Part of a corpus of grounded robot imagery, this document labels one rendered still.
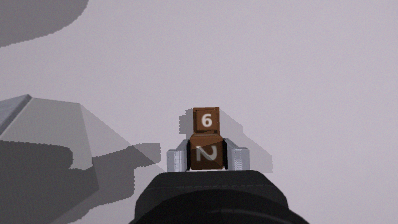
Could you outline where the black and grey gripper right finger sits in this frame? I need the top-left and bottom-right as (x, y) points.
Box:
(223, 138), (250, 171)

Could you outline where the brown wooden tray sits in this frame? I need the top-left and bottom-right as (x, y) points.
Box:
(193, 107), (220, 135)

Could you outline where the brown cube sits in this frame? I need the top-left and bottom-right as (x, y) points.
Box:
(190, 133), (224, 170)
(196, 110), (217, 131)

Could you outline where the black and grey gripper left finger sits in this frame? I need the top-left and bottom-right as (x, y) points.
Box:
(167, 139), (191, 172)

